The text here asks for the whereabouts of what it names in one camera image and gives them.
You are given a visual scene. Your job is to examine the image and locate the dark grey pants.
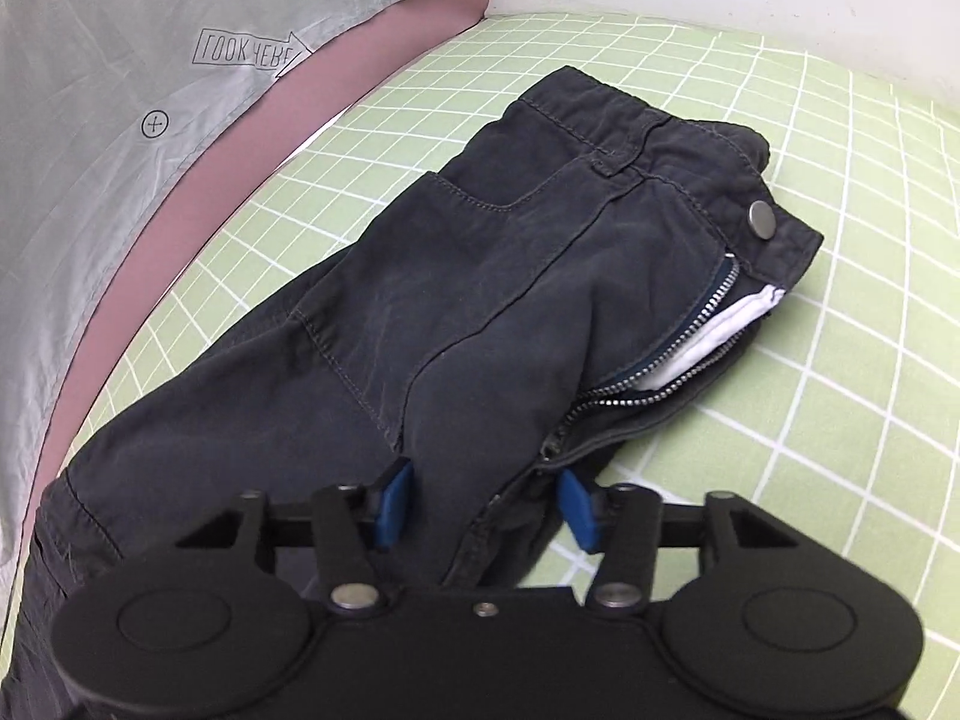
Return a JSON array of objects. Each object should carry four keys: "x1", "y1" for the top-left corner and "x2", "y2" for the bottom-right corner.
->
[{"x1": 4, "y1": 65, "x2": 826, "y2": 691}]

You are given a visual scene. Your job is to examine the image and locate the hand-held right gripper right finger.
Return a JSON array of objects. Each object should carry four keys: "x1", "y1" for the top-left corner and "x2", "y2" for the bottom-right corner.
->
[{"x1": 556, "y1": 468, "x2": 800, "y2": 613}]

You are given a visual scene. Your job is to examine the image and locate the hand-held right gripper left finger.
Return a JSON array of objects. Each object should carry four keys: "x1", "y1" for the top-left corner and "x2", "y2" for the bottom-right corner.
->
[{"x1": 175, "y1": 457, "x2": 414, "y2": 613}]

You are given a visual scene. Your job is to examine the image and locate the grey printed sheet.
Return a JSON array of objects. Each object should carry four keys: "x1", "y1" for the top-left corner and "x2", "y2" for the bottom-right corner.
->
[{"x1": 0, "y1": 0, "x2": 502, "y2": 616}]

